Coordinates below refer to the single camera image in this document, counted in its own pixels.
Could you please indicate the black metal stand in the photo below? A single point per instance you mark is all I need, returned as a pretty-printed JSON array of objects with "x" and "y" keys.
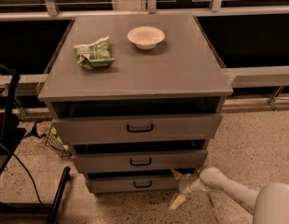
[{"x": 10, "y": 137}]

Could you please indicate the grey drawer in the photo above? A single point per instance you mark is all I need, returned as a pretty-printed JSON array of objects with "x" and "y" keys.
[
  {"x": 165, "y": 180},
  {"x": 139, "y": 161},
  {"x": 137, "y": 129}
]

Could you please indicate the metal window railing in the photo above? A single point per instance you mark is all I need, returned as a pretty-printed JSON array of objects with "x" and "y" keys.
[{"x": 251, "y": 37}]

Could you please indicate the grey middle drawer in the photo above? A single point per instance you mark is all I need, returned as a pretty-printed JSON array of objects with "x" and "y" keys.
[{"x": 139, "y": 161}]

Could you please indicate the wire mesh basket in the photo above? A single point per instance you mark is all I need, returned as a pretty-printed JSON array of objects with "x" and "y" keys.
[{"x": 54, "y": 141}]

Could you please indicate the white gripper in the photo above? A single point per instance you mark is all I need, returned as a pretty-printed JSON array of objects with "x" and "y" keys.
[{"x": 184, "y": 185}]

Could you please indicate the white bowl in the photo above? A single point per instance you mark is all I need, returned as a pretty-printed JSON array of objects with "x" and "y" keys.
[{"x": 145, "y": 37}]

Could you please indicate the grey bottom drawer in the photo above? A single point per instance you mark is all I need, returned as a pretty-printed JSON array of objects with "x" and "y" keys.
[{"x": 165, "y": 180}]

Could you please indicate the grey top drawer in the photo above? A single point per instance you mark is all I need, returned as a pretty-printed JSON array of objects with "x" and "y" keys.
[{"x": 137, "y": 129}]

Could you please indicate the grey drawer cabinet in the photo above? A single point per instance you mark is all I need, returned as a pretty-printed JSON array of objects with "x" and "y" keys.
[{"x": 179, "y": 76}]

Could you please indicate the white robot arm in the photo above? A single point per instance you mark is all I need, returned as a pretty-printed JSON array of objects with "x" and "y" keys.
[{"x": 270, "y": 205}]

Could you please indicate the green snack bag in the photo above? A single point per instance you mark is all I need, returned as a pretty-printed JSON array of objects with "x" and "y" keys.
[{"x": 95, "y": 55}]

